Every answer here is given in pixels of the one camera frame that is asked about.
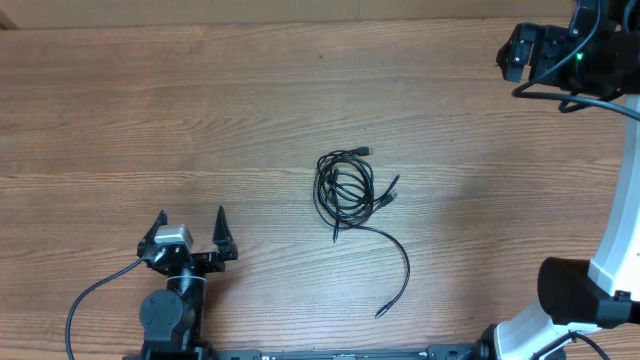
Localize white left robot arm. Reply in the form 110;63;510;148
137;206;238;360

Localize thin black cable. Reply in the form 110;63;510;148
329;174;412;320
314;164;400;244

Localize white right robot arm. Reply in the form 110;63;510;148
474;1;639;359

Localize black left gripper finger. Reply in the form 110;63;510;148
137;210;168;253
212;206;238;260

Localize black USB cable silver plug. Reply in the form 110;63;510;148
313;147;375;237

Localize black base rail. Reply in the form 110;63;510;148
214;343;491;360

